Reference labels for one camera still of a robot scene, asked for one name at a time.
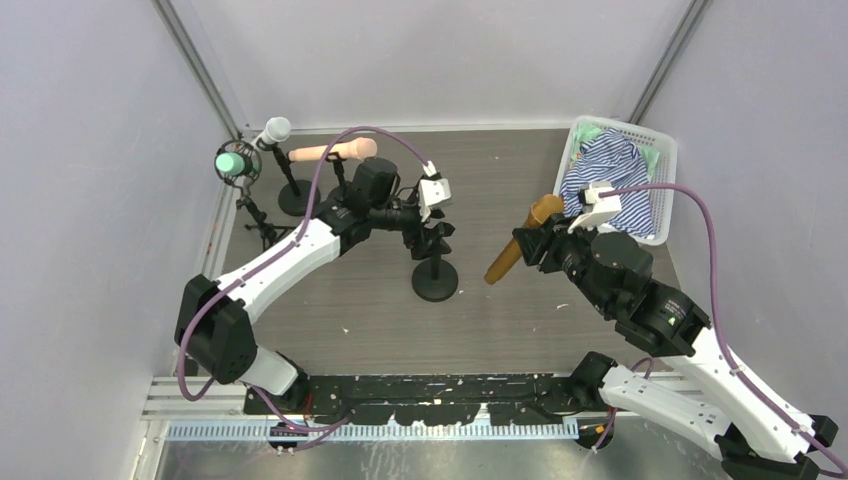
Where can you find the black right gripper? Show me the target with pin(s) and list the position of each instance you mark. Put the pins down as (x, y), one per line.
(539, 242)

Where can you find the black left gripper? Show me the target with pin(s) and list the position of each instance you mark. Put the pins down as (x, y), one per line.
(428, 234)

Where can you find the gold microphone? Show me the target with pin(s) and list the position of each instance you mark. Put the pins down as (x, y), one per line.
(538, 214)

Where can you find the black stand with clip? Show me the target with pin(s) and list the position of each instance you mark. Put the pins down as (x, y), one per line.
(435, 279)

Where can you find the black shock mount stand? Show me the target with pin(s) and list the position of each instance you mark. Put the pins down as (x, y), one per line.
(339, 179)

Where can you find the pink microphone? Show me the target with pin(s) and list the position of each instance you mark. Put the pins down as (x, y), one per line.
(359, 148)

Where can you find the white microphone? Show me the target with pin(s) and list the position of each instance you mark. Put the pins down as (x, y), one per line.
(276, 131)

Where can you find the green microphone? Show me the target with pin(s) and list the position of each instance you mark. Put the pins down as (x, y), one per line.
(230, 164)

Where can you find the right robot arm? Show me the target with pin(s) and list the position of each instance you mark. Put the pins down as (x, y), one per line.
(752, 437)

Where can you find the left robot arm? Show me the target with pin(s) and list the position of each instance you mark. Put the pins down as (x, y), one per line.
(216, 318)

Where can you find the white plastic basket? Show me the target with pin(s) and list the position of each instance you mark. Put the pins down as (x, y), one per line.
(661, 200)

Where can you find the blue striped cloth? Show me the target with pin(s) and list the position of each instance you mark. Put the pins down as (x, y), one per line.
(612, 157)

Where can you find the green cloth in basket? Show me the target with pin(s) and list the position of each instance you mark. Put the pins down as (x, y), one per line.
(585, 133)

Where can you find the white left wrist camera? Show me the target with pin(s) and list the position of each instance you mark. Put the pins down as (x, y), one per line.
(433, 194)

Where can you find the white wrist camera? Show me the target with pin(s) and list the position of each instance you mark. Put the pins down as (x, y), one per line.
(433, 194)
(599, 205)

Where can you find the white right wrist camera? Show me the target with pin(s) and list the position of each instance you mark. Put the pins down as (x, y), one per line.
(599, 205)

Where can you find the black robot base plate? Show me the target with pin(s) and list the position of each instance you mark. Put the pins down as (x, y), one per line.
(434, 400)

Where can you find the aluminium frame rail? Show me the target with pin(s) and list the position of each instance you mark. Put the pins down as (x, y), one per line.
(196, 378)

